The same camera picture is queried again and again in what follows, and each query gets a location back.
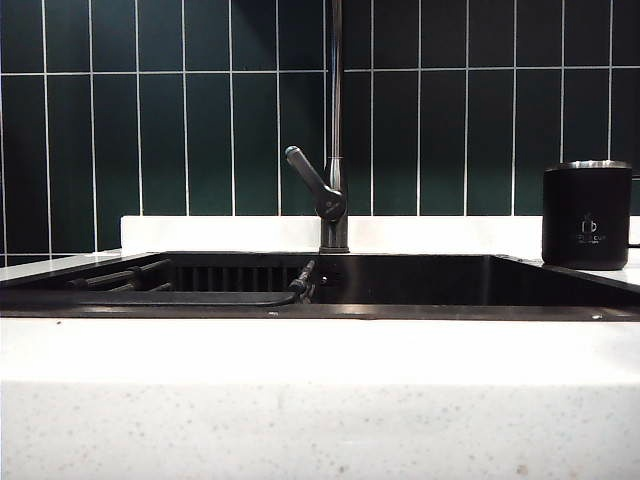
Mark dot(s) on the black kitchen sink basin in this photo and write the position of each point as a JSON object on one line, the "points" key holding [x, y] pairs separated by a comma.
{"points": [[425, 287]]}

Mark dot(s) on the dark metal kitchen faucet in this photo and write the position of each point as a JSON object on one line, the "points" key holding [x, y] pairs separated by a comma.
{"points": [[336, 100]]}

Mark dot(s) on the black sink drain rack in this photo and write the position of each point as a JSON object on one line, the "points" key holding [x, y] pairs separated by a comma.
{"points": [[225, 299]]}

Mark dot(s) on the black mug with steel rim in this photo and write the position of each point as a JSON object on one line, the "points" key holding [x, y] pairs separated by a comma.
{"points": [[585, 210]]}

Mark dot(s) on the white stone backsplash ledge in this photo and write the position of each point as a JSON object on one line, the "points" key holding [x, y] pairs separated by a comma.
{"points": [[225, 233]]}

